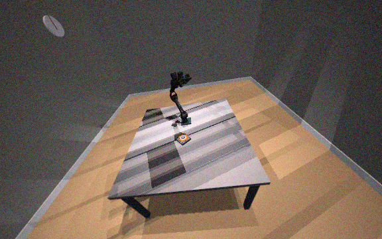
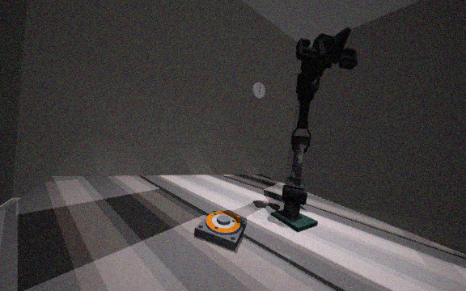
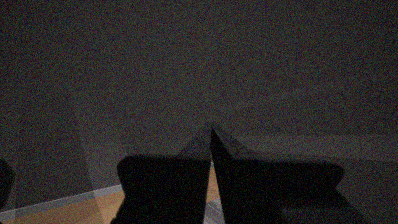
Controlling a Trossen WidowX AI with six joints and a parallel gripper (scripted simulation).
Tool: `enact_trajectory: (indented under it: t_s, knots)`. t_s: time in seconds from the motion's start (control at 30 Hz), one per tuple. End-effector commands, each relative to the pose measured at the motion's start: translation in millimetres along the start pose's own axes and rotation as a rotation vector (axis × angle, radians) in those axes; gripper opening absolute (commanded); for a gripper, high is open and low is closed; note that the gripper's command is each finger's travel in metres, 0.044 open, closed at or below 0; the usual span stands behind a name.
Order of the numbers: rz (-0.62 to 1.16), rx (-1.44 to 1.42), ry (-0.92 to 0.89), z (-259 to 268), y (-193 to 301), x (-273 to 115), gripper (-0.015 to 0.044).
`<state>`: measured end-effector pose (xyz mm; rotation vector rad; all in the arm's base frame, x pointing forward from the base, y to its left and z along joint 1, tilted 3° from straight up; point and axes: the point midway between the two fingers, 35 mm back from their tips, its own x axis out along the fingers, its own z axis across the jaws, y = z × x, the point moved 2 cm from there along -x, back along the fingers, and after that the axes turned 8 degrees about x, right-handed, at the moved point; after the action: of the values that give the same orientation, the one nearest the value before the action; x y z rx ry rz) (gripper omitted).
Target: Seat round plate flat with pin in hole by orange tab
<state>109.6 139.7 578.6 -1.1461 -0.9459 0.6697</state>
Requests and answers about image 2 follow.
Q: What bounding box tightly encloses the orange and brown round plate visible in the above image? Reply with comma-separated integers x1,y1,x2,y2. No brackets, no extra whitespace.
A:
206,212,240,234

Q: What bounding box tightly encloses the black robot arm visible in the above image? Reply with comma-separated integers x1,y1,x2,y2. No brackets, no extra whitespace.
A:
280,33,333,221

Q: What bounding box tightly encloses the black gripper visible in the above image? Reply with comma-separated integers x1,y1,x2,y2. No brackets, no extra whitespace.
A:
296,27,358,78

